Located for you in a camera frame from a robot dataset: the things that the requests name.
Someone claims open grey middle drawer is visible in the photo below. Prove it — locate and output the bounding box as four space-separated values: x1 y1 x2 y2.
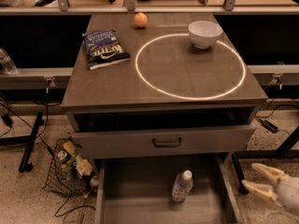
94 154 242 224

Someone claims white ceramic bowl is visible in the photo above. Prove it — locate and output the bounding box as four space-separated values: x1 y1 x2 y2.
188 21 223 49

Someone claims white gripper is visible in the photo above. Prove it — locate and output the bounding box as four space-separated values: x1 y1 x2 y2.
241 162 299 216

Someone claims grey drawer cabinet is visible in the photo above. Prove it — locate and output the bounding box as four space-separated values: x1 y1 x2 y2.
60 12 269 161

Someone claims black table leg right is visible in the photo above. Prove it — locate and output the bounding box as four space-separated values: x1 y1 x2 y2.
232 126 299 194

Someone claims black power adapter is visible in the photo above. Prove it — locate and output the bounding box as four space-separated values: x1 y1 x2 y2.
262 120 278 133

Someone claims clear plastic water bottle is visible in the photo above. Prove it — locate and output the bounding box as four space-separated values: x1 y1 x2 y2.
172 170 193 203

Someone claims black table leg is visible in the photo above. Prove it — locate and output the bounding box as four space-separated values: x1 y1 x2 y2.
0 112 44 173
232 126 299 194

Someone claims black wire basket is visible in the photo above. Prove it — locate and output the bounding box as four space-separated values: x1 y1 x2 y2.
45 138 99 196

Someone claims black table leg left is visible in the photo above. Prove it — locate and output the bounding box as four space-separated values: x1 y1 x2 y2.
0 112 44 173

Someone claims blue kettle chips bag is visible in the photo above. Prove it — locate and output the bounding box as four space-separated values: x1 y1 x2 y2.
84 29 131 70

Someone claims orange fruit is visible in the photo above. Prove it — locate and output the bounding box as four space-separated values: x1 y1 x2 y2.
135 12 148 28

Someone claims clear bottle at left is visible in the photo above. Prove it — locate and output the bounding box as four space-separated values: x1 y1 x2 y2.
0 49 18 75

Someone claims black floor cable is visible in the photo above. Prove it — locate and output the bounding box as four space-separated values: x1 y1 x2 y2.
0 77 97 218

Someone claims grey top drawer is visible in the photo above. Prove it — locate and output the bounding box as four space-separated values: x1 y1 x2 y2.
72 125 255 159

